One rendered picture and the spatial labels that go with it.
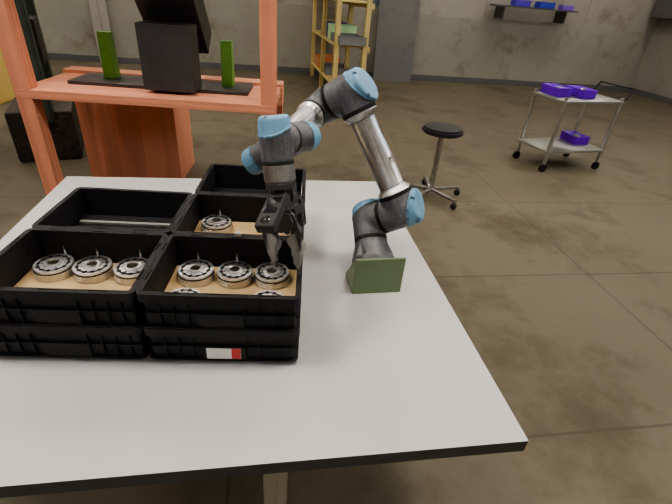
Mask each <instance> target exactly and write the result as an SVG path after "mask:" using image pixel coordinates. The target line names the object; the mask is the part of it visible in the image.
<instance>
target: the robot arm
mask: <svg viewBox="0 0 672 504"><path fill-rule="evenodd" d="M377 91H378V90H377V87H376V85H375V83H374V81H373V79H372V78H371V77H370V75H369V74H368V73H367V72H366V71H365V70H363V69H362V68H359V67H355V68H352V69H350V70H348V71H345V72H344V73H343V74H341V75H340V76H338V77H336V78H335V79H333V80H331V81H329V82H328V83H326V84H324V85H322V86H321V87H319V88H318V89H317V90H315V91H314V92H313V93H312V94H311V95H310V96H309V97H308V98H307V99H306V100H304V101H303V102H302V103H301V104H300V105H299V106H298V108H297V110H296V112H295V113H294V114H292V115H291V116H290V117H289V116H288V115H287V114H278V115H265V116H260V117H259V118H258V120H257V123H258V137H259V141H258V142H257V143H255V144H254V145H252V146H249V147H248V148H247V149H245V150H244V151H243V152H242V155H241V160H242V163H243V166H244V167H245V168H246V170H247V171H248V172H249V173H251V174H254V175H257V174H260V173H262V172H263V174H264V182H265V183H266V184H265V185H266V190H269V191H273V192H270V193H269V195H268V197H267V199H266V201H265V203H264V206H263V208H262V210H261V212H260V214H259V216H258V218H257V221H256V223H255V225H254V227H255V229H256V231H257V232H258V233H262V236H263V240H264V244H265V247H266V249H267V252H268V254H269V257H270V259H271V261H272V263H273V265H274V266H275V268H278V262H279V260H278V257H277V254H278V251H279V249H280V247H281V240H280V239H279V233H278V232H284V233H285V234H286V235H287V234H289V233H290V231H291V235H290V236H289V238H288V239H287V243H288V245H289V246H290V248H291V251H292V253H291V255H292V257H293V264H294V266H295V267H296V269H299V268H300V265H301V262H302V254H303V252H304V251H305V249H306V243H305V241H303V240H302V239H303V231H302V227H301V225H302V226H304V225H305V224H307V223H306V213H305V204H299V203H298V194H297V184H296V180H295V179H296V174H295V164H294V157H295V156H297V155H299V154H301V153H304V152H310V151H312V150H314V149H316V148H317V147H318V146H319V144H320V141H321V133H320V130H319V128H320V127H322V126H323V125H325V124H328V123H330V122H332V121H335V120H337V119H339V118H341V117H342V118H343V120H344V122H345V123H348V124H350V125H351V127H352V129H353V131H354V133H355V136H356V138H357V140H358V142H359V145H360V147H361V149H362V151H363V154H364V156H365V158H366V161H367V163H368V165H369V167H370V170H371V172H372V174H373V176H374V179H375V181H376V183H377V185H378V188H379V190H380V194H379V196H378V198H371V199H364V200H362V201H360V202H358V203H357V204H356V205H355V206H354V207H353V209H352V222H353V232H354V241H355V248H354V253H353V257H352V264H353V262H354V261H355V259H371V258H395V257H394V255H393V253H392V251H391V249H390V246H389V244H388V242H387V233H389V232H392V231H396V230H399V229H402V228H406V227H411V226H413V225H415V224H418V223H420V222H421V221H422V220H423V218H424V213H425V207H424V201H423V197H422V194H421V192H420V191H419V190H418V189H417V188H413V189H412V188H411V185H410V183H408V182H405V181H404V180H403V178H402V176H401V173H400V171H399V169H398V166H397V164H396V162H395V159H394V157H393V155H392V152H391V150H390V148H389V145H388V143H387V141H386V138H385V136H384V133H383V131H382V129H381V126H380V124H379V122H378V119H377V117H376V115H375V110H376V107H377V105H376V102H375V101H376V99H377V98H378V92H377ZM303 210H304V220H303V216H302V211H303Z"/></svg>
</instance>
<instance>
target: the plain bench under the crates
mask: <svg viewBox="0 0 672 504"><path fill-rule="evenodd" d="M200 181H201V179H194V178H135V177H76V176H67V177H66V178H65V179H64V180H63V181H61V182H60V183H59V184H58V185H57V186H56V187H55V188H54V189H53V190H52V191H51V192H50V193H49V194H48V195H47V196H46V197H45V198H44V199H43V200H42V201H41V202H40V203H38V204H37V205H36V206H35V207H34V208H33V209H32V210H31V211H30V212H29V213H28V214H27V215H26V216H25V217H24V218H23V219H22V220H21V221H20V222H19V223H18V224H17V225H15V226H14V227H13V228H12V229H11V230H10V231H9V232H8V233H7V234H6V235H5V236H4V237H3V238H2V239H1V240H0V251H1V250H2V249H3V248H4V247H6V246H7V245H8V244H9V243H10V242H12V241H13V240H14V239H15V238H16V237H18V236H19V235H20V234H21V233H22V232H24V231H25V230H26V229H29V228H32V224H33V223H34V222H36V221H37V220H38V219H39V218H40V217H42V216H43V215H44V214H45V213H46V212H48V211H49V210H50V209H51V208H52V207H54V206H55V205H56V204H57V203H58V202H60V201H61V200H62V199H63V198H64V197H66V196H67V195H68V194H69V193H70V192H72V191H73V190H74V189H75V188H78V187H97V188H117V189H137V190H157V191H177V192H191V193H192V194H194V193H195V190H196V188H197V186H198V185H199V183H200ZM379 194H380V190H379V188H378V185H377V183H376V182H371V181H312V180H306V195H305V213H306V223H307V224H305V225H304V241H305V243H306V249H305V251H304V252H303V267H302V291H301V315H300V336H299V351H298V359H297V361H295V362H255V361H205V360H156V359H152V358H151V357H150V354H149V355H148V356H147V357H146V358H144V359H106V358H57V357H7V356H0V498H7V497H18V496H30V495H41V494H52V493H63V492H74V491H85V490H96V489H107V488H118V487H129V486H140V485H151V484H162V483H173V482H185V481H196V480H207V479H218V478H229V477H240V476H251V475H262V474H263V492H264V504H287V483H288V472H295V471H306V470H317V469H328V468H339V467H351V466H362V465H373V464H384V463H395V462H406V461H417V460H428V459H439V458H450V457H461V456H472V455H483V454H494V453H506V452H517V451H524V449H525V447H526V445H527V443H528V439H527V437H526V436H525V434H524V432H523V430H522V429H521V427H520V425H519V423H518V422H517V420H516V418H515V416H514V415H513V413H512V411H511V409H510V408H509V406H508V404H507V403H506V401H505V399H504V397H503V396H502V394H501V392H500V390H499V389H498V387H497V385H496V383H495V382H494V380H493V378H492V376H491V375H490V373H489V371H488V370H487V368H486V366H485V364H484V363H483V361H482V359H481V357H480V356H479V354H478V352H477V350H476V349H475V347H474V345H473V343H472V342H471V340H470V338H469V336H468V335H467V333H466V331H465V330H464V328H463V326H462V324H461V323H460V321H459V319H458V317H457V316H456V314H455V312H454V310H453V309H452V307H451V305H450V303H449V302H448V300H447V298H446V297H445V295H444V293H443V291H442V290H441V288H440V286H439V284H438V283H437V281H436V279H435V277H434V276H433V274H432V272H431V270H430V269H429V267H428V265H427V264H426V262H425V260H424V258H423V257H422V255H421V253H420V251H419V250H418V248H417V246H416V244H415V243H414V241H413V239H412V237H411V236H410V234H409V232H408V231H407V229H406V228H402V229H399V230H396V231H392V232H389V233H387V242H388V244H389V246H390V249H391V251H392V253H393V255H394V257H395V258H403V257H406V263H405V268H404V273H403V278H402V283H401V289H400V292H386V293H365V294H352V293H351V290H350V287H349V284H348V281H347V278H346V272H347V270H348V269H349V268H350V266H351V265H352V257H353V253H354V248H355V241H354V232H353V222H352V209H353V207H354V206H355V205H356V204H357V203H358V202H360V201H362V200H364V199H371V198H378V196H379Z"/></svg>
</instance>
